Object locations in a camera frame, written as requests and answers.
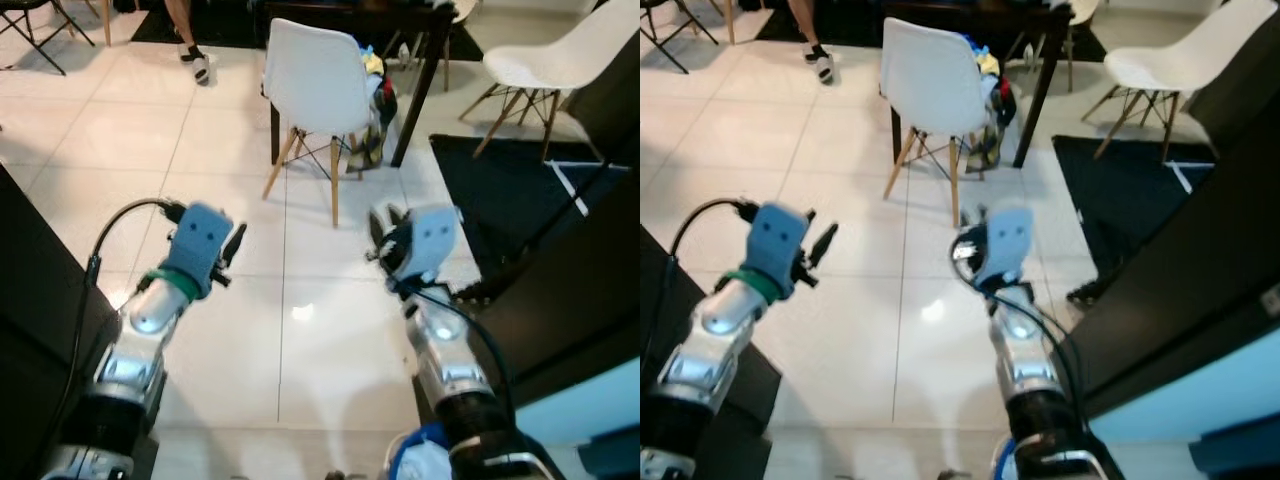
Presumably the person's bare leg with sandal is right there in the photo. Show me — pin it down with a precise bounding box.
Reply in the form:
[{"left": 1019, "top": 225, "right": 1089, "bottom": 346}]
[
  {"left": 163, "top": 0, "right": 213, "bottom": 87},
  {"left": 786, "top": 0, "right": 837, "bottom": 87}
]

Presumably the white shell wooden leg chair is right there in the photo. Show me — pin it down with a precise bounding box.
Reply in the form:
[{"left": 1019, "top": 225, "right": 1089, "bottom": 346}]
[
  {"left": 878, "top": 18, "right": 1003, "bottom": 229},
  {"left": 260, "top": 18, "right": 389, "bottom": 229},
  {"left": 1078, "top": 0, "right": 1279, "bottom": 163},
  {"left": 458, "top": 0, "right": 629, "bottom": 163}
]

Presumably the dark wooden dining table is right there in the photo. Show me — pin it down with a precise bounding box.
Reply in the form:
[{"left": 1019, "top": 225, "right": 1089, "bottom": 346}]
[
  {"left": 262, "top": 0, "right": 459, "bottom": 169},
  {"left": 882, "top": 0, "right": 1073, "bottom": 169}
]

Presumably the colourful clothes pile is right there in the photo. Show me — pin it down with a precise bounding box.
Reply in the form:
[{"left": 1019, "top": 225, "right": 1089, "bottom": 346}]
[
  {"left": 345, "top": 38, "right": 401, "bottom": 179},
  {"left": 958, "top": 33, "right": 1021, "bottom": 179}
]

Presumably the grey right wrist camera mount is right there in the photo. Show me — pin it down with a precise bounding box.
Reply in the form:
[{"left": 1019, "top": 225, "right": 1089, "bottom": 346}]
[
  {"left": 400, "top": 206, "right": 463, "bottom": 286},
  {"left": 982, "top": 206, "right": 1036, "bottom": 291}
]

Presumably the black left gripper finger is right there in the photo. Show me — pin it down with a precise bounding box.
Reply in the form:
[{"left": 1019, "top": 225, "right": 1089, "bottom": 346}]
[
  {"left": 808, "top": 222, "right": 841, "bottom": 271},
  {"left": 222, "top": 222, "right": 249, "bottom": 271}
]

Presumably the dark floor rug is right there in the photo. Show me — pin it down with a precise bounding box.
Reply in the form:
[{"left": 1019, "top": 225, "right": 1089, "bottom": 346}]
[
  {"left": 130, "top": 0, "right": 271, "bottom": 49},
  {"left": 752, "top": 0, "right": 891, "bottom": 46}
]

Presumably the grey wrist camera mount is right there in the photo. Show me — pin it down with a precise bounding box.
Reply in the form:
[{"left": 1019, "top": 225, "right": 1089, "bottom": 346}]
[
  {"left": 745, "top": 202, "right": 811, "bottom": 301},
  {"left": 982, "top": 206, "right": 1036, "bottom": 291},
  {"left": 400, "top": 206, "right": 463, "bottom": 286},
  {"left": 160, "top": 202, "right": 236, "bottom": 299}
]

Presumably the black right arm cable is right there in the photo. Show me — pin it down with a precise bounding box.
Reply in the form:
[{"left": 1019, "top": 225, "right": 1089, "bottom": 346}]
[
  {"left": 385, "top": 275, "right": 521, "bottom": 431},
  {"left": 955, "top": 240, "right": 1093, "bottom": 441}
]

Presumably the black folding chair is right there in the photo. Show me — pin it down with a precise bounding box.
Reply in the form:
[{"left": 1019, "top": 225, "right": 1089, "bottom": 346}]
[
  {"left": 0, "top": 0, "right": 98, "bottom": 77},
  {"left": 640, "top": 0, "right": 721, "bottom": 77}
]

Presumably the blue rimmed white object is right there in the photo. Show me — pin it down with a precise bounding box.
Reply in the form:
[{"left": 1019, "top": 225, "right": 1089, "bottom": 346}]
[
  {"left": 386, "top": 420, "right": 456, "bottom": 480},
  {"left": 990, "top": 435, "right": 1023, "bottom": 480}
]

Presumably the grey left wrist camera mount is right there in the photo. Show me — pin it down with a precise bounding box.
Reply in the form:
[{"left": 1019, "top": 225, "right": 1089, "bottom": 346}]
[
  {"left": 160, "top": 202, "right": 236, "bottom": 299},
  {"left": 745, "top": 202, "right": 811, "bottom": 301}
]

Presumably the tall black furniture panel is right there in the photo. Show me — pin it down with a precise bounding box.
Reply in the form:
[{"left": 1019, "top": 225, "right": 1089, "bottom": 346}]
[
  {"left": 468, "top": 30, "right": 641, "bottom": 409},
  {"left": 1058, "top": 10, "right": 1280, "bottom": 421}
]

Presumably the black floor mat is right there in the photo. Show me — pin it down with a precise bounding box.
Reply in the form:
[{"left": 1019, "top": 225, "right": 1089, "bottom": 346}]
[
  {"left": 1050, "top": 133, "right": 1219, "bottom": 293},
  {"left": 428, "top": 133, "right": 633, "bottom": 283}
]

